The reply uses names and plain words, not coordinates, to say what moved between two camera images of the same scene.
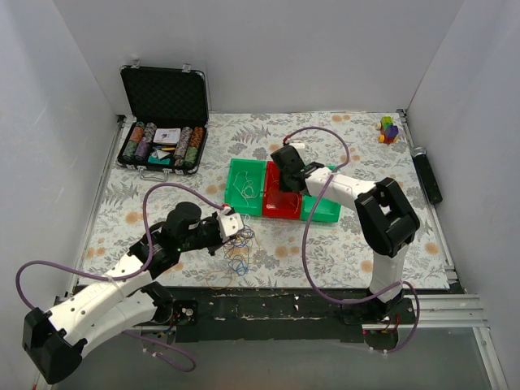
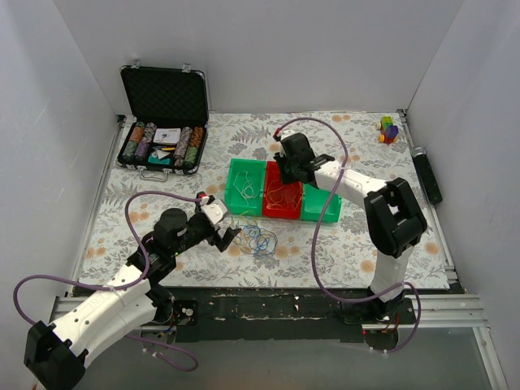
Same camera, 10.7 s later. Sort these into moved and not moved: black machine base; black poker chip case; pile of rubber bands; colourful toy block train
Moved: pile of rubber bands
Not moved: black machine base; colourful toy block train; black poker chip case
